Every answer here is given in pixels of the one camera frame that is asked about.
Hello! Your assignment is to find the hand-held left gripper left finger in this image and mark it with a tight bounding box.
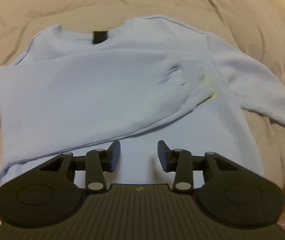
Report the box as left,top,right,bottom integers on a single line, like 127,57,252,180
39,140,121,193

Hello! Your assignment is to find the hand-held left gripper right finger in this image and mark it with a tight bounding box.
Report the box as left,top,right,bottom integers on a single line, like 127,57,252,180
158,140,241,193

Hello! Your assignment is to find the light blue sweatshirt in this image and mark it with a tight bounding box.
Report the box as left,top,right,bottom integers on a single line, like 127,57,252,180
0,15,285,195

